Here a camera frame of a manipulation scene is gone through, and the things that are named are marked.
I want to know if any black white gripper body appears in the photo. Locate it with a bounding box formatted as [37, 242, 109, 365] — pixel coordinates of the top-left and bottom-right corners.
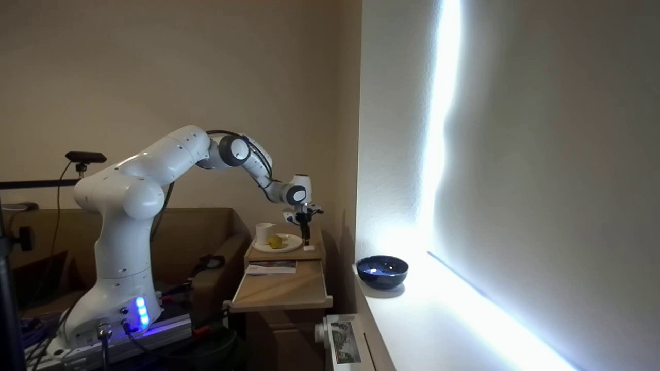
[283, 205, 324, 227]

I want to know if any black camera on stand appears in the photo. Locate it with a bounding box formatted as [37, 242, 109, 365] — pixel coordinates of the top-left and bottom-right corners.
[67, 150, 108, 174]

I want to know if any yellow lemon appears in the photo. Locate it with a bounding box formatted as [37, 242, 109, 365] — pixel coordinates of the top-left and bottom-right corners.
[269, 236, 283, 250]

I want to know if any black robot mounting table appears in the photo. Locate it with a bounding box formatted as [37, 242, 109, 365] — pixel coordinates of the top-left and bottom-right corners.
[19, 302, 251, 371]

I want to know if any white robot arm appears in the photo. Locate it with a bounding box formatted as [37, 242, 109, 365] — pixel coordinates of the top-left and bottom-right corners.
[58, 127, 322, 348]

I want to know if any wooden nightstand cabinet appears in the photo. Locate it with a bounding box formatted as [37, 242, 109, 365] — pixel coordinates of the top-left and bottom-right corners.
[243, 230, 328, 371]

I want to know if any white round plate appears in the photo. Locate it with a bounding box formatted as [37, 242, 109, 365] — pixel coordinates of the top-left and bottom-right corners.
[256, 233, 304, 254]

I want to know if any blue bowl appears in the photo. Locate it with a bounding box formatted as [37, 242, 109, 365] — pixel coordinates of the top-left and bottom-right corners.
[357, 256, 408, 291]

